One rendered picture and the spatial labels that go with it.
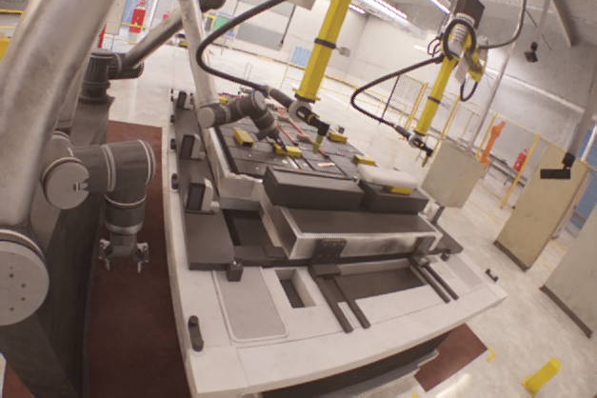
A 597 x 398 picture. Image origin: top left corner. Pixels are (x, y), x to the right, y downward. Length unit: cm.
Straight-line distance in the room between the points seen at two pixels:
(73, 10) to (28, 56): 9
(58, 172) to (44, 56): 24
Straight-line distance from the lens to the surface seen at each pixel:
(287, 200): 117
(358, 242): 124
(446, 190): 582
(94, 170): 65
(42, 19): 47
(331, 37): 107
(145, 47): 213
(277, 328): 95
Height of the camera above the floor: 157
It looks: 22 degrees down
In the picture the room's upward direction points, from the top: 21 degrees clockwise
